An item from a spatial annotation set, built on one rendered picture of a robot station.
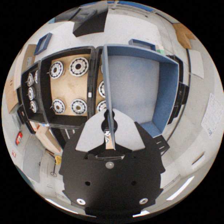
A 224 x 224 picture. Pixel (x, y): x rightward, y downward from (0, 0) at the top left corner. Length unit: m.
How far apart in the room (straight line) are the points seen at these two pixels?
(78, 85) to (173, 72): 0.41
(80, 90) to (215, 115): 3.15
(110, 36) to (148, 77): 0.48
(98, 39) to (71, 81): 0.35
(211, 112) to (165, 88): 2.80
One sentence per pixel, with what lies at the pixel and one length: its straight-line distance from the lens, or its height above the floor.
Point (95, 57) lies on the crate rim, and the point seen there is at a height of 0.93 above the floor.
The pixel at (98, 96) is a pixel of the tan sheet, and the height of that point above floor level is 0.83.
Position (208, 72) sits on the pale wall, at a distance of 3.05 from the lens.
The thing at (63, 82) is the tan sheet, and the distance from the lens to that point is 0.45.
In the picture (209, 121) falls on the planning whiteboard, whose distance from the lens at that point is 2.99.
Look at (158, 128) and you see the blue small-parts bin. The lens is 0.25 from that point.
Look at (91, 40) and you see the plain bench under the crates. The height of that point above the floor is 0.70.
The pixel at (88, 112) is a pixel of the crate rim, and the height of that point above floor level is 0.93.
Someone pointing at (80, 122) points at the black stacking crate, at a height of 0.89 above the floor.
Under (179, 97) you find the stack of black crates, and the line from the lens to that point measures 1.55.
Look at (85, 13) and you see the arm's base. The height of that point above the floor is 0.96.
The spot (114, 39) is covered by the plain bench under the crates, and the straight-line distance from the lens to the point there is 0.59.
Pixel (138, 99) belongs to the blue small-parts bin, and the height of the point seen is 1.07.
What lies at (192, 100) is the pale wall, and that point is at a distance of 3.08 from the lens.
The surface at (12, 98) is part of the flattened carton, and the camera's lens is 3.00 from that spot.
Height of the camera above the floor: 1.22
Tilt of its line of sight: 57 degrees down
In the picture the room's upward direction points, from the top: 163 degrees clockwise
